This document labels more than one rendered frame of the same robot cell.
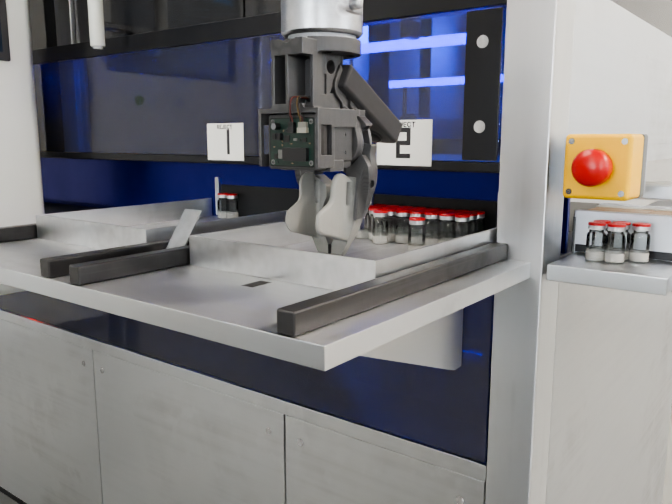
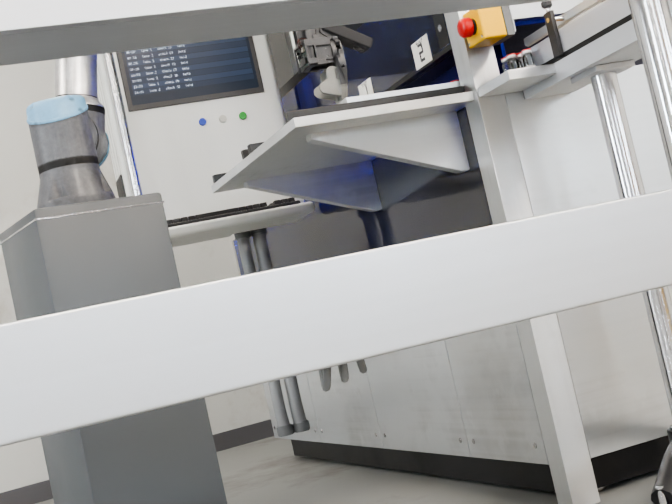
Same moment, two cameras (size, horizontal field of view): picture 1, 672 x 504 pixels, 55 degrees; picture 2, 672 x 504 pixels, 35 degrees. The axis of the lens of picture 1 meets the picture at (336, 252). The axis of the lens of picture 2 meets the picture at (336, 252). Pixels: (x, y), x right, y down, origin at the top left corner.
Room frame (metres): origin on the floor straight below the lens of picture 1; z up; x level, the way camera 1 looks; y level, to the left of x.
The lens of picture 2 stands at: (-1.30, -1.11, 0.48)
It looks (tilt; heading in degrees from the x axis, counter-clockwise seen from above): 3 degrees up; 32
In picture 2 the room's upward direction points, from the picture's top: 13 degrees counter-clockwise
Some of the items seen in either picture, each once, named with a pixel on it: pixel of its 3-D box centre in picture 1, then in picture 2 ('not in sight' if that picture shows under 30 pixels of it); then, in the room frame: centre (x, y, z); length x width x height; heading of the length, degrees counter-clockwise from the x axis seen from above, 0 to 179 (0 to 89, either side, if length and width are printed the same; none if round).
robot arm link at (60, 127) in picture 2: not in sight; (61, 130); (0.22, 0.39, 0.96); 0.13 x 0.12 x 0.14; 34
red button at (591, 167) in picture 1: (593, 167); (467, 27); (0.71, -0.28, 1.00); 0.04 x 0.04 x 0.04; 53
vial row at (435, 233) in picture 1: (410, 227); not in sight; (0.89, -0.10, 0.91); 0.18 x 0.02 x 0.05; 53
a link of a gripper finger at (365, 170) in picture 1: (351, 173); (337, 65); (0.63, -0.02, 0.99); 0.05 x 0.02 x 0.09; 53
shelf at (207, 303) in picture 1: (229, 257); (345, 144); (0.85, 0.14, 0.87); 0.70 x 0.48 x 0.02; 53
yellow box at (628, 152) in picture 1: (604, 166); (487, 25); (0.75, -0.31, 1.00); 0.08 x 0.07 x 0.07; 143
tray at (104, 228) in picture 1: (185, 221); not in sight; (1.01, 0.24, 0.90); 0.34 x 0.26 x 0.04; 143
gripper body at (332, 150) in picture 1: (317, 108); (317, 41); (0.62, 0.02, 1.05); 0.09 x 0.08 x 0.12; 143
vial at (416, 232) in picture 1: (416, 237); not in sight; (0.81, -0.10, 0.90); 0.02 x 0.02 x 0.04
